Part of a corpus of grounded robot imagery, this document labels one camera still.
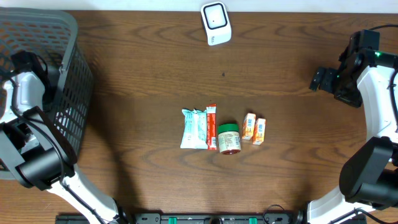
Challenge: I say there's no orange juice box pair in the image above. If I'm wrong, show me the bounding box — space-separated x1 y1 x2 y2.
242 113 267 146

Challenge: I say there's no green lid white jar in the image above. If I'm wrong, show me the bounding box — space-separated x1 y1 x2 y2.
218 123 241 155

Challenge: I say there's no red snack packet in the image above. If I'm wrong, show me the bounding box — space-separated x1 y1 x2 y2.
206 103 217 151

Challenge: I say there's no light teal snack packet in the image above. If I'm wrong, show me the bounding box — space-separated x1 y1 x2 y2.
180 109 208 149

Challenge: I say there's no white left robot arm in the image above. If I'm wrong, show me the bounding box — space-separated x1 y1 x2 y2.
1 50 133 223

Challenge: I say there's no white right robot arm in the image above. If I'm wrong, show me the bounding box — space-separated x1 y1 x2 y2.
292 27 397 223

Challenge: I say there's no white barcode scanner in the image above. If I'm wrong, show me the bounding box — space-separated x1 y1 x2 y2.
200 1 232 46

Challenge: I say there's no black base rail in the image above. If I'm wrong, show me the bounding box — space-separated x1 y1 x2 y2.
55 213 367 224

